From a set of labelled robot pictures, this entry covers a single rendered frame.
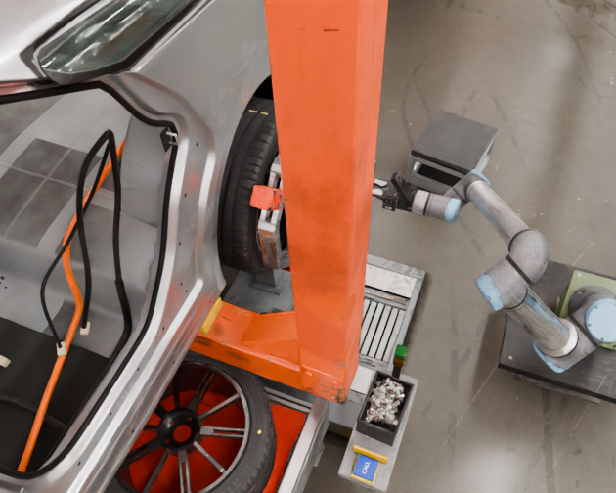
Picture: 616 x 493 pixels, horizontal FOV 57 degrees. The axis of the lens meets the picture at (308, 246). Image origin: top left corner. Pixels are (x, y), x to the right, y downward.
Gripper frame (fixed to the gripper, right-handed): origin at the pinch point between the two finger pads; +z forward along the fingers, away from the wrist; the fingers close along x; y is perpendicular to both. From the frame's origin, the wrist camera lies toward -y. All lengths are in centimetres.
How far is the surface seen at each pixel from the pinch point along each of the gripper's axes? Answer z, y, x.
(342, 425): -16, 70, -69
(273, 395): 13, 57, -72
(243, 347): 19, 15, -75
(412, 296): -26, 75, 5
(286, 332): 4, 1, -70
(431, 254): -28, 83, 39
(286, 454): -1, 56, -92
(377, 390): -28, 26, -69
